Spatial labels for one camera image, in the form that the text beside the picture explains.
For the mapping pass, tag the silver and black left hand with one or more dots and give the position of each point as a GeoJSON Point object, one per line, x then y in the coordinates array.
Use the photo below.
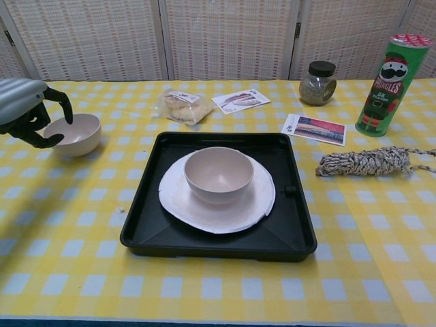
{"type": "Point", "coordinates": [17, 98]}

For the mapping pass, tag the beige bowl with pink stain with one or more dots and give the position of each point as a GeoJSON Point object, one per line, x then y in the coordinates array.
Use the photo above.
{"type": "Point", "coordinates": [81, 136]}

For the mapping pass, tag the white paper plate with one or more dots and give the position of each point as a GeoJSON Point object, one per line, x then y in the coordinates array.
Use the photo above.
{"type": "Point", "coordinates": [177, 201]}

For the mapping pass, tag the plain beige bowl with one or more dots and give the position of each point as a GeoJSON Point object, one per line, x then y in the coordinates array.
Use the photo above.
{"type": "Point", "coordinates": [218, 190]}

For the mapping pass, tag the black square plastic tray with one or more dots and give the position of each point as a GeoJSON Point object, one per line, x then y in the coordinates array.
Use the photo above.
{"type": "Point", "coordinates": [218, 245]}

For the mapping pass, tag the beige woven folding screen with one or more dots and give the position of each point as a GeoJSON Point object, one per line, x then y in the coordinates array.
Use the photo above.
{"type": "Point", "coordinates": [102, 41]}

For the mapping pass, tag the clear bag of cookies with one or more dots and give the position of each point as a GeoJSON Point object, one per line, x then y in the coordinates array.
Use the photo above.
{"type": "Point", "coordinates": [185, 109]}

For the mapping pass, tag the white postcard with drawing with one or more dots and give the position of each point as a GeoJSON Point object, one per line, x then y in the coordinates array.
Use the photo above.
{"type": "Point", "coordinates": [238, 101]}

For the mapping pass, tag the yellow checkered tablecloth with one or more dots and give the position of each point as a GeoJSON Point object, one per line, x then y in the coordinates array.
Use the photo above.
{"type": "Point", "coordinates": [218, 289]}

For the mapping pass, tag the glass jar with black lid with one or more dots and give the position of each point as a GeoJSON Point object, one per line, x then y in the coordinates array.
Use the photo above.
{"type": "Point", "coordinates": [316, 88]}

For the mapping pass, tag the postcard with red blue picture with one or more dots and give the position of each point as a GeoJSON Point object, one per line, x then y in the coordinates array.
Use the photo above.
{"type": "Point", "coordinates": [316, 129]}

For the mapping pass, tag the green Pringles can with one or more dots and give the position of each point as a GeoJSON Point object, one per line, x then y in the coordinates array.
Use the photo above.
{"type": "Point", "coordinates": [385, 95]}

